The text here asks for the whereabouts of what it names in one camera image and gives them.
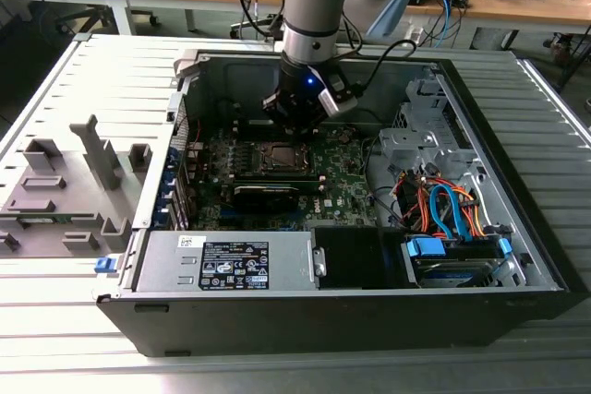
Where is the metal locking lever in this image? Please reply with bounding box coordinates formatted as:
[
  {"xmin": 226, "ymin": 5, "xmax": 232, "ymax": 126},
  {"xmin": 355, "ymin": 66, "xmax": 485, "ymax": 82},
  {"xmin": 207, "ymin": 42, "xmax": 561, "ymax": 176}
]
[{"xmin": 256, "ymin": 166, "xmax": 318, "ymax": 175}]

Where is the black RAM stick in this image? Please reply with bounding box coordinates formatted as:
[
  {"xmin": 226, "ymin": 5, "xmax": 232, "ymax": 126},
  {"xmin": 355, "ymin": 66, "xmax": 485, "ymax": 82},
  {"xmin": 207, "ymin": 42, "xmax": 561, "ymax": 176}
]
[{"xmin": 234, "ymin": 171, "xmax": 325, "ymax": 185}]

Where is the green motherboard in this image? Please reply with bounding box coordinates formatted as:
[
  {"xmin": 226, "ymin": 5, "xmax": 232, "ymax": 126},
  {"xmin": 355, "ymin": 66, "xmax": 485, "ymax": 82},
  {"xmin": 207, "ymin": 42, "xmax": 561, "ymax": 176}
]
[{"xmin": 184, "ymin": 121, "xmax": 384, "ymax": 233}]

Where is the black graphics card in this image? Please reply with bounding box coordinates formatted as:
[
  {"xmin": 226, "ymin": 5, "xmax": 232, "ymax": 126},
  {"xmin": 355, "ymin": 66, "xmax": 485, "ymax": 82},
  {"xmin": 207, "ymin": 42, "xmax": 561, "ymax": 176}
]
[{"xmin": 230, "ymin": 183, "xmax": 302, "ymax": 213}]

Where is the metal drive cage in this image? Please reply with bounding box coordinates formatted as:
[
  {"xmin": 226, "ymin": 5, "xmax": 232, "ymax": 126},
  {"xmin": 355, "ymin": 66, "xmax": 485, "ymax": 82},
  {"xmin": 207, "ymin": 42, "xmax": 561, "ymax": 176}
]
[{"xmin": 376, "ymin": 78, "xmax": 486, "ymax": 183}]

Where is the black plastic shroud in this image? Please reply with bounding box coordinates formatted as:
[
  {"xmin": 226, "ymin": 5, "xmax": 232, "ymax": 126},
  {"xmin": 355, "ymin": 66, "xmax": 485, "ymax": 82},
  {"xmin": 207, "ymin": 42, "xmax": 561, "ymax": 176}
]
[{"xmin": 309, "ymin": 225, "xmax": 407, "ymax": 292}]

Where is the hard disk in blue carrier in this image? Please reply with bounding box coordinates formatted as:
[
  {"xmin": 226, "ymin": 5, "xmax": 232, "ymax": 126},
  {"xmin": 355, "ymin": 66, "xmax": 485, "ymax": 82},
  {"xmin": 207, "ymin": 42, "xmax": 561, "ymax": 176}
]
[{"xmin": 401, "ymin": 234, "xmax": 513, "ymax": 289}]

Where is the grey power supply unit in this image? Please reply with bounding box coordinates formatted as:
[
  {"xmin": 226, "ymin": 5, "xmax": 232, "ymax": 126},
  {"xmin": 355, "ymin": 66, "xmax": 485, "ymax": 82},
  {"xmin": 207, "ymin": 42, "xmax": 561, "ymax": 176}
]
[{"xmin": 133, "ymin": 230, "xmax": 327, "ymax": 293}]

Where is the black PC case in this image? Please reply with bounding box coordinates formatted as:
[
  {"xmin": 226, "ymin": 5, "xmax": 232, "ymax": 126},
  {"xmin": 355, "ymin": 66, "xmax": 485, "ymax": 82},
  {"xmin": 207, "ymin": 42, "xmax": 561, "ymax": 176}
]
[{"xmin": 94, "ymin": 45, "xmax": 584, "ymax": 358}]

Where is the grey parts rack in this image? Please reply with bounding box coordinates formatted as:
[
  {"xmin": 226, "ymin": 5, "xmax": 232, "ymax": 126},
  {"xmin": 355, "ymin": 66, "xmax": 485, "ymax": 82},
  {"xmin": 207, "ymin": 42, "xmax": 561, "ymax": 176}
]
[{"xmin": 0, "ymin": 114, "xmax": 153, "ymax": 259}]

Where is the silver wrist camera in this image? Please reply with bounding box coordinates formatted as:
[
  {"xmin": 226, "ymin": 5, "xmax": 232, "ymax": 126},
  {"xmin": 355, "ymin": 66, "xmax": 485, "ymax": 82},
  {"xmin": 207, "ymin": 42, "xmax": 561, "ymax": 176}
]
[{"xmin": 317, "ymin": 75, "xmax": 360, "ymax": 116}]

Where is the black camera cable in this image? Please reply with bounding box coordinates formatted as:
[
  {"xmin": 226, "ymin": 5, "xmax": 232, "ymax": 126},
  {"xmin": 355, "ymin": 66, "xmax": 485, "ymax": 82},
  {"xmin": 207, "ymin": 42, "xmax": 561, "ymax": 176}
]
[{"xmin": 350, "ymin": 38, "xmax": 419, "ymax": 100}]

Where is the blue wire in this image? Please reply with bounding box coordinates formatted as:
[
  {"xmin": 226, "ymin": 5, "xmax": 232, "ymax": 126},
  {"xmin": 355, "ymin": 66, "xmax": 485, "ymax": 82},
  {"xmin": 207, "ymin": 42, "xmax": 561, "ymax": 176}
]
[{"xmin": 428, "ymin": 184, "xmax": 470, "ymax": 241}]

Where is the orange wire bundle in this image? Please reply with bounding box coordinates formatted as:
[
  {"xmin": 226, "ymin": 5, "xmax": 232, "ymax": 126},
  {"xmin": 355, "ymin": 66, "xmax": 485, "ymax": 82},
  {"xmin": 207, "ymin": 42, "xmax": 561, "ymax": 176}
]
[{"xmin": 399, "ymin": 174, "xmax": 486, "ymax": 238}]

